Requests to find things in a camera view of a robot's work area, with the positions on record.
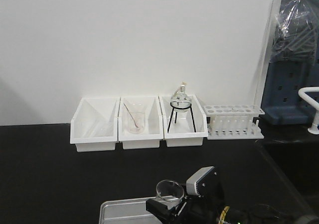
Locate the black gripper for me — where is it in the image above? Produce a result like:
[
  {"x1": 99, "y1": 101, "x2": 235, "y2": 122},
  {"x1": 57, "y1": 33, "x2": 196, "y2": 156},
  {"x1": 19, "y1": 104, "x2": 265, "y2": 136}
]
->
[{"x1": 146, "y1": 175, "x2": 225, "y2": 224}]

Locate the clear glass beaker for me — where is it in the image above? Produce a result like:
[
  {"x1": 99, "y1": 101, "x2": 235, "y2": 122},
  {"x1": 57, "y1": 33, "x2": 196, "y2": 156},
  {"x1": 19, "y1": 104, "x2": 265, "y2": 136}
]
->
[{"x1": 156, "y1": 180, "x2": 183, "y2": 203}]

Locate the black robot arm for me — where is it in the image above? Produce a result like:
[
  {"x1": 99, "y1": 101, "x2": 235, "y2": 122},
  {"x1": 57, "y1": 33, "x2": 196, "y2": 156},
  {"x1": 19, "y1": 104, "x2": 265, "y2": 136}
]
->
[{"x1": 146, "y1": 166, "x2": 319, "y2": 224}]

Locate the silver metal tray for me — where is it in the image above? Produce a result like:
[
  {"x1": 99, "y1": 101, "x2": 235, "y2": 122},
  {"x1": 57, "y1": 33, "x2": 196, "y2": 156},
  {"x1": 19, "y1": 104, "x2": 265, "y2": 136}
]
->
[{"x1": 99, "y1": 196, "x2": 160, "y2": 224}]

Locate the glass beaker in bin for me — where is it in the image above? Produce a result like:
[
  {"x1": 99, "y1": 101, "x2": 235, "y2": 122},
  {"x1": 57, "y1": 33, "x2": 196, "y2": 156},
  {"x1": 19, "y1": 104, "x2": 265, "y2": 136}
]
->
[{"x1": 125, "y1": 102, "x2": 146, "y2": 134}]

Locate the white bin right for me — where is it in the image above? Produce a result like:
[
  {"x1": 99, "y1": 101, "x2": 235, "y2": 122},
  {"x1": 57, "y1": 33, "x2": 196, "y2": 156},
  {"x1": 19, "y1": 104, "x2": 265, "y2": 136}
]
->
[{"x1": 159, "y1": 95, "x2": 208, "y2": 147}]

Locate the white bin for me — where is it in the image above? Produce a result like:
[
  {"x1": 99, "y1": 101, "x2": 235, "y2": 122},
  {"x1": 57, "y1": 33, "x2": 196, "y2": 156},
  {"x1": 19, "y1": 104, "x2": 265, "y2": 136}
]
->
[
  {"x1": 159, "y1": 95, "x2": 208, "y2": 147},
  {"x1": 118, "y1": 96, "x2": 163, "y2": 149},
  {"x1": 70, "y1": 97, "x2": 120, "y2": 152}
]

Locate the white bin middle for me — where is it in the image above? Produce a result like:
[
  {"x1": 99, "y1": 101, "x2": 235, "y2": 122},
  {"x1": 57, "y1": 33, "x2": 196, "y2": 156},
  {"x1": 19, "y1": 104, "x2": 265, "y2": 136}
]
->
[{"x1": 118, "y1": 96, "x2": 163, "y2": 149}]

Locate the white test tube rack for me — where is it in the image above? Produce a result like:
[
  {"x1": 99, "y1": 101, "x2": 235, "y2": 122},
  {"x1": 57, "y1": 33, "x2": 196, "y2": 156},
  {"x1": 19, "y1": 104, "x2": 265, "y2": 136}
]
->
[{"x1": 203, "y1": 105, "x2": 265, "y2": 140}]

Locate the glass alcohol lamp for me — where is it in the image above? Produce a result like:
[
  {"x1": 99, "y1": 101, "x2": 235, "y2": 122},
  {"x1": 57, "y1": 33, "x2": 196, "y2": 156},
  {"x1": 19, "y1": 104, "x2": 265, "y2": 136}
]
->
[{"x1": 170, "y1": 82, "x2": 191, "y2": 112}]

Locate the white bin left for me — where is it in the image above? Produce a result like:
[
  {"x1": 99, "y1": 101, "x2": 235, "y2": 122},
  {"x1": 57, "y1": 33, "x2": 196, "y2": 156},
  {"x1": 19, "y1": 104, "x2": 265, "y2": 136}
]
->
[{"x1": 70, "y1": 97, "x2": 120, "y2": 152}]

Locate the glass stirring rod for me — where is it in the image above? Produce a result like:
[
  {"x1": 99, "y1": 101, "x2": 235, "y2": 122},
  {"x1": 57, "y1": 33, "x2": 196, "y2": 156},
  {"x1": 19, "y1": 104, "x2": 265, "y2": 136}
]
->
[{"x1": 123, "y1": 103, "x2": 139, "y2": 129}]

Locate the black lab sink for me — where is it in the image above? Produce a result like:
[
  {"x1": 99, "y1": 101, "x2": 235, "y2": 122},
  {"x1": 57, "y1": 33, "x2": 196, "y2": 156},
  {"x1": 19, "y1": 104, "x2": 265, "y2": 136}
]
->
[{"x1": 261, "y1": 140, "x2": 319, "y2": 215}]

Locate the grey pegboard drying rack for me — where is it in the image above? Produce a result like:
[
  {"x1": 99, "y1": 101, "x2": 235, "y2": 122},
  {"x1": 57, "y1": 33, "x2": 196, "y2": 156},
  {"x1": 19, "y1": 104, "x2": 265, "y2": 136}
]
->
[{"x1": 260, "y1": 0, "x2": 319, "y2": 125}]

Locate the white lab faucet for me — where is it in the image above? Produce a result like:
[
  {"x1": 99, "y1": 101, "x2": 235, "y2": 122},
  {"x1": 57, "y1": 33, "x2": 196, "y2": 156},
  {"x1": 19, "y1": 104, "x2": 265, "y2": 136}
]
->
[{"x1": 298, "y1": 86, "x2": 319, "y2": 135}]

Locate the clear plastic bag of pegs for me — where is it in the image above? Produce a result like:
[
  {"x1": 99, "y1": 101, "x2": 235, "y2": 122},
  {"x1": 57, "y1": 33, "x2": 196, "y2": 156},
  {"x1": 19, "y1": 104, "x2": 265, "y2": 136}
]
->
[{"x1": 270, "y1": 0, "x2": 319, "y2": 65}]

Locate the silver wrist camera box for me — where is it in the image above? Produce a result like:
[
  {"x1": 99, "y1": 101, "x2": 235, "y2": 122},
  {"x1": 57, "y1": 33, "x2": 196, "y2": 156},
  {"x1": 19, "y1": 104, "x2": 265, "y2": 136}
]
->
[{"x1": 186, "y1": 166, "x2": 219, "y2": 196}]

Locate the black wire tripod stand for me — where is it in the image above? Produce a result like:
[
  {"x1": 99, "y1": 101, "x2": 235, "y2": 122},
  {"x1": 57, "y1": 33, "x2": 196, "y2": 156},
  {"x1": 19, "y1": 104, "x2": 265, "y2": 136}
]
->
[{"x1": 166, "y1": 101, "x2": 197, "y2": 133}]

